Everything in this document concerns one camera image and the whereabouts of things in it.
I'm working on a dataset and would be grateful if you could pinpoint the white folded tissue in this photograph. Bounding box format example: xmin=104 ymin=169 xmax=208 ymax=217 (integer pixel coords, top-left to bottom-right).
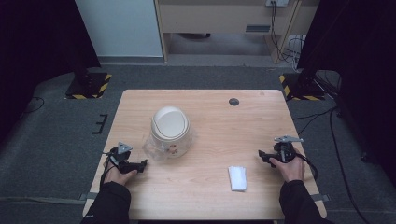
xmin=227 ymin=165 xmax=248 ymax=192

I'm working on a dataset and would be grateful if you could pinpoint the person's right hand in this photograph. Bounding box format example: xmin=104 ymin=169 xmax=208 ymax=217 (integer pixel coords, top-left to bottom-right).
xmin=268 ymin=147 xmax=306 ymax=184

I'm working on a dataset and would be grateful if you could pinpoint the black cables bundle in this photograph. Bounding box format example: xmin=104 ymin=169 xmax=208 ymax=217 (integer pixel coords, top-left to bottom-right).
xmin=270 ymin=1 xmax=306 ymax=65

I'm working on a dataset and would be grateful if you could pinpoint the person's left hand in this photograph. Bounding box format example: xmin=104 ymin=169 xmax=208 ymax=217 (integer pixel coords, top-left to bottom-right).
xmin=103 ymin=164 xmax=138 ymax=187

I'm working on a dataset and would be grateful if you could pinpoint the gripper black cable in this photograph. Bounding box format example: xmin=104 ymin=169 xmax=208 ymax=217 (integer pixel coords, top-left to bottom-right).
xmin=99 ymin=150 xmax=119 ymax=189
xmin=295 ymin=153 xmax=319 ymax=182

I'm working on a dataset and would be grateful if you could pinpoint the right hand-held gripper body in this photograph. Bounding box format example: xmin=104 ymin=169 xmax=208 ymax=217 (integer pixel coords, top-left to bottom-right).
xmin=269 ymin=134 xmax=304 ymax=164

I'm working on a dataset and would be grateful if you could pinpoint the black striped stand base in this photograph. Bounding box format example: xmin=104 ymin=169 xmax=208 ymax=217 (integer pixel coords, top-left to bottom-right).
xmin=64 ymin=72 xmax=113 ymax=100
xmin=278 ymin=72 xmax=327 ymax=102

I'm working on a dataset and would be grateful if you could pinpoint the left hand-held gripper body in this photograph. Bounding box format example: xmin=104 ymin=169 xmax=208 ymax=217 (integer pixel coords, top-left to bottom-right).
xmin=107 ymin=141 xmax=134 ymax=171

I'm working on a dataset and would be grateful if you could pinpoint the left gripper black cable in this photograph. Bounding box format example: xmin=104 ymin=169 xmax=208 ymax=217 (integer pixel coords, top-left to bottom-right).
xmin=99 ymin=150 xmax=119 ymax=189

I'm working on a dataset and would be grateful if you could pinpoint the grey table strap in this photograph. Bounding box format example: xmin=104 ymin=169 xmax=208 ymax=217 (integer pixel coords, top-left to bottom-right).
xmin=310 ymin=193 xmax=332 ymax=203
xmin=78 ymin=191 xmax=99 ymax=202

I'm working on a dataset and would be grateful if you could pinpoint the beige wooden desk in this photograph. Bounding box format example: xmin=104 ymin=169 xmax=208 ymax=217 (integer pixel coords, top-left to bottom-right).
xmin=154 ymin=0 xmax=321 ymax=65

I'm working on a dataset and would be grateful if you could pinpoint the grey power strip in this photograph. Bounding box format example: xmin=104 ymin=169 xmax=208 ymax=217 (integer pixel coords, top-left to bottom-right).
xmin=264 ymin=0 xmax=290 ymax=8

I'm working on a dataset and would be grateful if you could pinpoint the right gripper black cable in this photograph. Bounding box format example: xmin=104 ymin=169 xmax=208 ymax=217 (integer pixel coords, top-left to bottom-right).
xmin=295 ymin=153 xmax=319 ymax=182

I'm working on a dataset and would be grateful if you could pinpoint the long black floor cable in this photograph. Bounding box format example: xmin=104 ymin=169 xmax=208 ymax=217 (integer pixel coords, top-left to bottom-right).
xmin=292 ymin=105 xmax=372 ymax=224

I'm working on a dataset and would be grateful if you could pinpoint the black curtain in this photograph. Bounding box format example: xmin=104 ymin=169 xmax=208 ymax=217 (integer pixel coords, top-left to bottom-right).
xmin=296 ymin=0 xmax=396 ymax=188
xmin=0 ymin=0 xmax=102 ymax=144

